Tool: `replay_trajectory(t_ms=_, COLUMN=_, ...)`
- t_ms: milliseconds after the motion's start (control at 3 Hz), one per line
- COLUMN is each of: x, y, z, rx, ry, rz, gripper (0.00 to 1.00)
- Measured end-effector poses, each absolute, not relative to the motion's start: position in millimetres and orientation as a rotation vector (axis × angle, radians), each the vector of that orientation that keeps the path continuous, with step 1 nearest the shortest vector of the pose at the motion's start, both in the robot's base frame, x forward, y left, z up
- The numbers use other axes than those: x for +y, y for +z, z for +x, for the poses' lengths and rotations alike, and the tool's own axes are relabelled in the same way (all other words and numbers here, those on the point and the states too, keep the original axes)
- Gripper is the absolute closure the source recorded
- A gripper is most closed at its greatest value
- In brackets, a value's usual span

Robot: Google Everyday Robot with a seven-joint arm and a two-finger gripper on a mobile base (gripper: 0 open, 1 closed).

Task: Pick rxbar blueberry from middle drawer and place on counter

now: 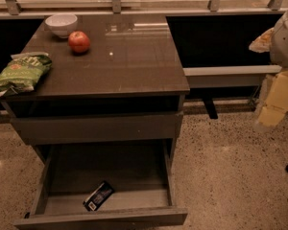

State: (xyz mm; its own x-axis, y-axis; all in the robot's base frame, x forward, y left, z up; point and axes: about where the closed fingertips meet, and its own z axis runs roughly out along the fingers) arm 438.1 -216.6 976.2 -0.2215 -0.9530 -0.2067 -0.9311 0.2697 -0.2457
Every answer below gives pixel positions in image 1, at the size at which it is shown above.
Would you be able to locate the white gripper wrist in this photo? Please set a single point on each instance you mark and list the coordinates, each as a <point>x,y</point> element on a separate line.
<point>285,43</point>

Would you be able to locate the dark blue rxbar wrapper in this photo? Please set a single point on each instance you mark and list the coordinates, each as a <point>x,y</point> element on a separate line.
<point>98,197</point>

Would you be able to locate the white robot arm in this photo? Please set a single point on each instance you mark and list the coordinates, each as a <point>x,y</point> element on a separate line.
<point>278,51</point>

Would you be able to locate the grey drawer cabinet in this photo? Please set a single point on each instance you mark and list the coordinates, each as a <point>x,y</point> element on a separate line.
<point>131,68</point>

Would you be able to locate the open middle drawer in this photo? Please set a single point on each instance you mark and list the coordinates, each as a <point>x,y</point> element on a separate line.
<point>138,171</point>

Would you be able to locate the closed top drawer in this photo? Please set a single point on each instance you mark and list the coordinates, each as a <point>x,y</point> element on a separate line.
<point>88,129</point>

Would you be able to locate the red apple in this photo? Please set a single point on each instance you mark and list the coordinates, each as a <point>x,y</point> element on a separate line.
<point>79,42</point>

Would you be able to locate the white bowl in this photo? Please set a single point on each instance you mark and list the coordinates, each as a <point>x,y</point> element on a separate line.
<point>62,24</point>

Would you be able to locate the green chip bag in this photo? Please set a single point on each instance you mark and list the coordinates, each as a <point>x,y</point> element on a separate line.
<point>23,72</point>

